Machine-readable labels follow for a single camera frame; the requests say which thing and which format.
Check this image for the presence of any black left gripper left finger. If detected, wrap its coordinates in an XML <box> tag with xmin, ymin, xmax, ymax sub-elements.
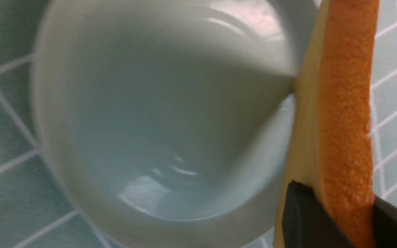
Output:
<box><xmin>282</xmin><ymin>181</ymin><xmax>353</xmax><ymax>248</ymax></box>

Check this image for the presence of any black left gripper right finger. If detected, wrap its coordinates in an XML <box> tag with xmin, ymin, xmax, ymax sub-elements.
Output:
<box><xmin>373</xmin><ymin>196</ymin><xmax>397</xmax><ymax>248</ymax></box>

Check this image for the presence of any toast slice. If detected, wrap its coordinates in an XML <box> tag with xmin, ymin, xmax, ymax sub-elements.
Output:
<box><xmin>273</xmin><ymin>0</ymin><xmax>380</xmax><ymax>248</ymax></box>

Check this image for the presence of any pale green plate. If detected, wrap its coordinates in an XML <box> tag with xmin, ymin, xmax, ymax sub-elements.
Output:
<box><xmin>31</xmin><ymin>0</ymin><xmax>320</xmax><ymax>248</ymax></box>

